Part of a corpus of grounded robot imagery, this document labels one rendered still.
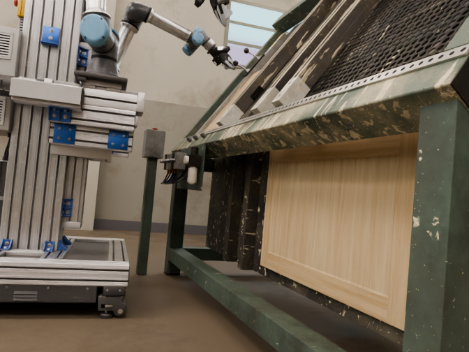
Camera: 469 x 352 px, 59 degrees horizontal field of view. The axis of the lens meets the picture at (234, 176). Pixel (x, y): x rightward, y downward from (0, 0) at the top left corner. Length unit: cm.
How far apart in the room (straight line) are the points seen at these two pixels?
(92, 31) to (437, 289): 157
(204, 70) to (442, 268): 479
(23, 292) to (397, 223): 142
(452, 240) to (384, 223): 46
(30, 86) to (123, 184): 337
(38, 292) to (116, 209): 332
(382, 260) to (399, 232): 11
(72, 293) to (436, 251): 143
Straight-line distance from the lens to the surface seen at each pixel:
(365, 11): 184
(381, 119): 104
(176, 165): 223
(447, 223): 86
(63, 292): 188
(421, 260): 90
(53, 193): 213
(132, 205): 513
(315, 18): 249
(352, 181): 142
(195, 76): 539
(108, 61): 201
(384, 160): 132
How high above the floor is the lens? 58
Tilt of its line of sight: 2 degrees up
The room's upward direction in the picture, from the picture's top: 5 degrees clockwise
